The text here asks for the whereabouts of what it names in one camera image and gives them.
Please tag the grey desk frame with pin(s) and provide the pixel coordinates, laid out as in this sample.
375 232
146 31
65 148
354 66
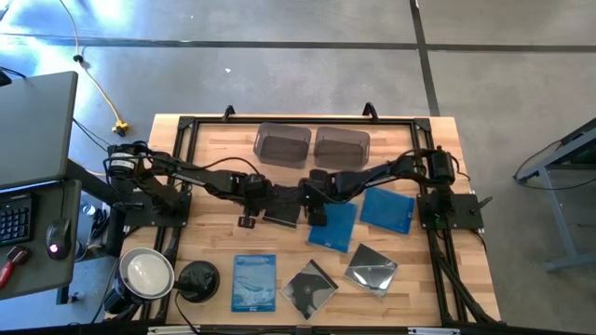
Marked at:
565 186

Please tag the clear jewel case grey insert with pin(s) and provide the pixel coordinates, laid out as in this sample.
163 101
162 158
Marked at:
371 270

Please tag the clear jewel case black tray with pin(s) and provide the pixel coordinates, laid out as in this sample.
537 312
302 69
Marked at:
308 289

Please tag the black computer mouse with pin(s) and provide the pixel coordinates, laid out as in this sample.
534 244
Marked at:
58 238

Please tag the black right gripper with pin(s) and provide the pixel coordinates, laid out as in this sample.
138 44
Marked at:
319 186

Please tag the blue case with printed cover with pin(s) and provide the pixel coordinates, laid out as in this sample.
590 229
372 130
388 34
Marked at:
253 284

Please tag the black round lamp base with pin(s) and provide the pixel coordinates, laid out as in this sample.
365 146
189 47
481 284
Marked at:
199 280

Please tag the grey desk top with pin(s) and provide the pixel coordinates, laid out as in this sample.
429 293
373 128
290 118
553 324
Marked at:
37 125

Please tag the black aluminium table frame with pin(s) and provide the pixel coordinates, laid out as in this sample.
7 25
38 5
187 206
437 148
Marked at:
302 120

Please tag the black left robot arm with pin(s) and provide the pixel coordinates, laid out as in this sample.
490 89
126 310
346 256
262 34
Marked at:
195 176

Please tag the plain blue plastic case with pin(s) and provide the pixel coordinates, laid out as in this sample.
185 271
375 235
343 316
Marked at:
337 228
387 210

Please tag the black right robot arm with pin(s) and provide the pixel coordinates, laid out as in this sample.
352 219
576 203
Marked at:
372 174

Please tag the grey translucent plastic bin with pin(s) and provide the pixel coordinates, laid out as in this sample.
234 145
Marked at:
342 149
282 146

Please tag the black keyboard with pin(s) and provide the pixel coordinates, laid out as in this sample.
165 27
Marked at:
15 218

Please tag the black frame bracket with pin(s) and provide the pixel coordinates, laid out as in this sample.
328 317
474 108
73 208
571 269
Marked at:
228 113
370 111

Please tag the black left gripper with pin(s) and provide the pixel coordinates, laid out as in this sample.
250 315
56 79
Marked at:
257 191

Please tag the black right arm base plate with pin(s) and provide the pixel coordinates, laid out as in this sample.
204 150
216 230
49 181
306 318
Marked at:
461 211

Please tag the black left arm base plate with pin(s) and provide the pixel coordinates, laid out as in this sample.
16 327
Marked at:
139 216

